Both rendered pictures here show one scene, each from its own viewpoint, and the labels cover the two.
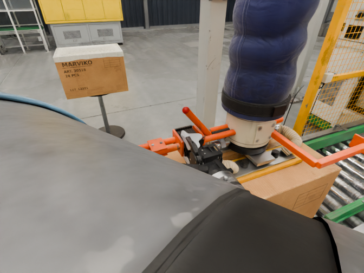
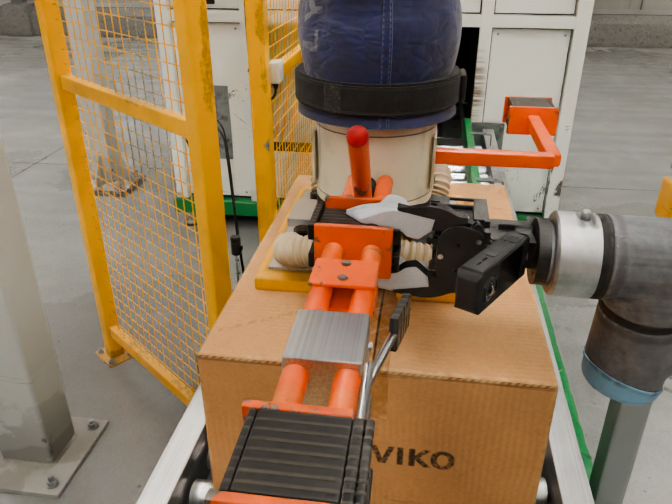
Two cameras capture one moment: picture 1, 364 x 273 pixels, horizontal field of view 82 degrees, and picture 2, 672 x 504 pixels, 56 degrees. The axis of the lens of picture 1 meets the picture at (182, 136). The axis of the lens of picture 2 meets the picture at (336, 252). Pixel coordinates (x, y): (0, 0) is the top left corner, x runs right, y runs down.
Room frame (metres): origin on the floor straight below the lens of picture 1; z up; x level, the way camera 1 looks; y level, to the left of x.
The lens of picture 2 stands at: (0.28, 0.53, 1.38)
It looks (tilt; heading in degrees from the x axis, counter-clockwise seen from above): 27 degrees down; 301
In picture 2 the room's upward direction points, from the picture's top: straight up
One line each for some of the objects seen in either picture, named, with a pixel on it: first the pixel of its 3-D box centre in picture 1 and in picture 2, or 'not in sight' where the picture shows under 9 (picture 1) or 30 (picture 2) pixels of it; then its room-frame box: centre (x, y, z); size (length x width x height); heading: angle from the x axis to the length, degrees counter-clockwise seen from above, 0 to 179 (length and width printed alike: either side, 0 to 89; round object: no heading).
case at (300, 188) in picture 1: (235, 190); (384, 355); (0.65, -0.24, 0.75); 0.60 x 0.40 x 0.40; 113
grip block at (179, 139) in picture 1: (188, 140); (356, 235); (0.58, -0.02, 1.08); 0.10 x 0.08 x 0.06; 23
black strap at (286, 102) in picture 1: (254, 96); (379, 82); (0.68, -0.25, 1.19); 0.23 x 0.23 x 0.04
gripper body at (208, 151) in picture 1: (208, 166); (486, 244); (0.45, -0.08, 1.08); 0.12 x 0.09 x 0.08; 22
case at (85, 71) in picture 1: (93, 69); not in sight; (2.20, 0.92, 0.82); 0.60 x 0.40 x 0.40; 112
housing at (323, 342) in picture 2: not in sight; (328, 356); (0.50, 0.18, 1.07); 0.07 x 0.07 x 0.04; 23
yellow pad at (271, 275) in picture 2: not in sight; (311, 223); (0.77, -0.21, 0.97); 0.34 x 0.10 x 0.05; 113
